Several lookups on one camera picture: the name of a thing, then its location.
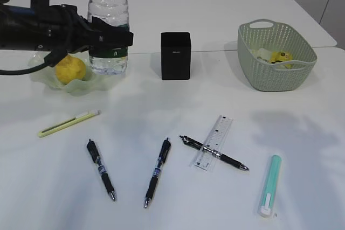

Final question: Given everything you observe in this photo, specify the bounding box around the clear plastic ruler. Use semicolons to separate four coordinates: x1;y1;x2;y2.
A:
193;115;233;171

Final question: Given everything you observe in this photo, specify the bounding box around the black gel pen left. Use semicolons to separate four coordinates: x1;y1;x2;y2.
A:
86;139;116;202

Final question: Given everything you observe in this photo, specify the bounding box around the black gel pen on ruler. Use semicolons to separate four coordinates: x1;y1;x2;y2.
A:
180;135;249;171

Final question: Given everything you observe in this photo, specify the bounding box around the teal white utility knife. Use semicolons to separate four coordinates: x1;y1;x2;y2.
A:
258;155;282;217

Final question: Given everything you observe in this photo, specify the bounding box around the yellow pear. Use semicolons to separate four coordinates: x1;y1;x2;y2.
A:
55;55;86;84

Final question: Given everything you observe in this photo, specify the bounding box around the yellow-green utility knife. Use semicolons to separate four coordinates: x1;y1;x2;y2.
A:
37;110;101;138

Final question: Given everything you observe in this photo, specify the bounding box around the clear plastic water bottle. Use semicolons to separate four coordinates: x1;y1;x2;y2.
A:
87;0;129;75

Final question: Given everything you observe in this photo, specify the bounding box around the pale green wavy glass plate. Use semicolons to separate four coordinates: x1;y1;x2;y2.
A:
30;52;126;96

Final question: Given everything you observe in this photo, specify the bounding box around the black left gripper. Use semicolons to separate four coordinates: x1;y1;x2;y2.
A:
51;4;134;54

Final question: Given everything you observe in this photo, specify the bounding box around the black square pen holder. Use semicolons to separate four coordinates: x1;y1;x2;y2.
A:
161;32;191;80

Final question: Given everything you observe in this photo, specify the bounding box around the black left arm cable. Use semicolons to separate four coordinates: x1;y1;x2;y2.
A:
0;11;78;76

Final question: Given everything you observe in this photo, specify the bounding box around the yellow white waste paper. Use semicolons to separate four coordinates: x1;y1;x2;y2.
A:
250;48;293;64

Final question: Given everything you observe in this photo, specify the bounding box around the blue black gel pen middle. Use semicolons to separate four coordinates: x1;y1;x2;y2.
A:
143;137;171;208

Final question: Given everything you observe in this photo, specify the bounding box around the green woven plastic basket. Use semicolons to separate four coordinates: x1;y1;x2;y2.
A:
237;19;317;92

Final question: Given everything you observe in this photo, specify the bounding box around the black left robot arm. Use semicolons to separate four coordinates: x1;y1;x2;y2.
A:
1;0;134;53

